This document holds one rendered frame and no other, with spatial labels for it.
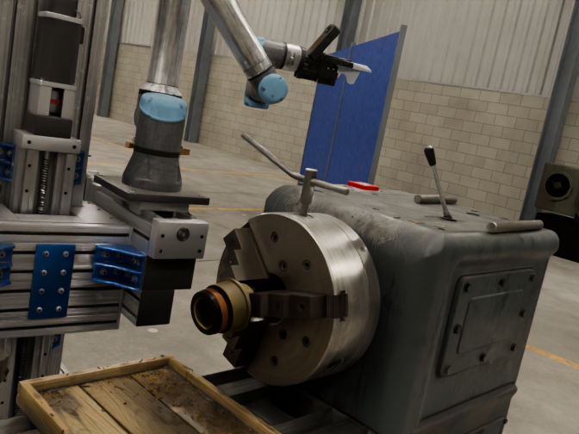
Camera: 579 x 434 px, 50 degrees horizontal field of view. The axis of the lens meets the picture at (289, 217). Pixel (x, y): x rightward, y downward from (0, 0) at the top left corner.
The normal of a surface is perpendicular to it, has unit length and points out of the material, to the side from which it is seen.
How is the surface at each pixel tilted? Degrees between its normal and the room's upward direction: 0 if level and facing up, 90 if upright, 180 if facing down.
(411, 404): 89
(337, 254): 42
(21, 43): 90
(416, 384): 89
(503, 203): 90
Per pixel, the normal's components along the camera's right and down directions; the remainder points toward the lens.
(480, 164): -0.69, 0.00
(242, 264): 0.62, -0.50
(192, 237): 0.60, 0.25
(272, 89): 0.28, 0.22
